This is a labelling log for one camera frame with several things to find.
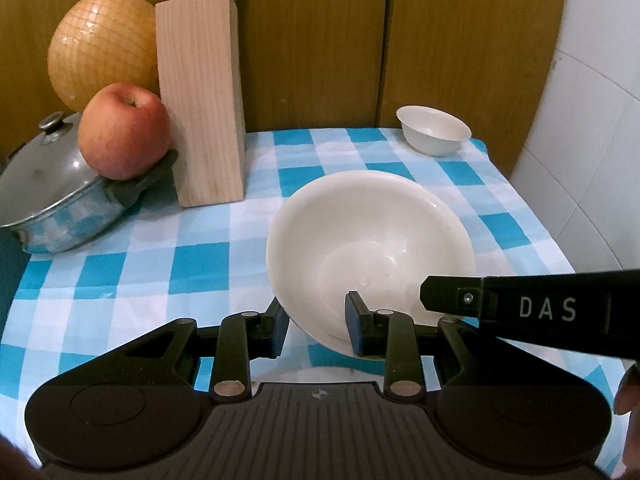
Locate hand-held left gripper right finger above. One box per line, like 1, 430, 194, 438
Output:
345, 291, 508, 403

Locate yellow netted pomelo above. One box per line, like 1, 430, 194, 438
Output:
47, 0, 160, 113

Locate blue checkered tablecloth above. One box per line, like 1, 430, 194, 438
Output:
0, 127, 628, 477

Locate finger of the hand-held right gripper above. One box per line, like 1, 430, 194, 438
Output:
420, 275, 485, 319

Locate steel pot lid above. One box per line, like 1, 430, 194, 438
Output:
0, 111, 104, 229

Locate person's right hand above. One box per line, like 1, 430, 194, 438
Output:
614, 359, 640, 472

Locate steel cooking pot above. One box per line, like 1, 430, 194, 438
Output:
0, 144, 179, 255

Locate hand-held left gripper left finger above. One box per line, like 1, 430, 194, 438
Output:
55, 297, 291, 403

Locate wooden cabinet door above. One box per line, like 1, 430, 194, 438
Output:
114, 0, 392, 133
0, 0, 113, 161
391, 0, 570, 178

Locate large white bowl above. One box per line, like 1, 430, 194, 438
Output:
266, 170, 477, 356

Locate small white bowl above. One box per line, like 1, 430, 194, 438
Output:
396, 105, 472, 157

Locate red apple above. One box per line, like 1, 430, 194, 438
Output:
77, 83, 172, 181

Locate wooden knife block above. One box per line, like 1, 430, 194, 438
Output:
155, 0, 247, 208

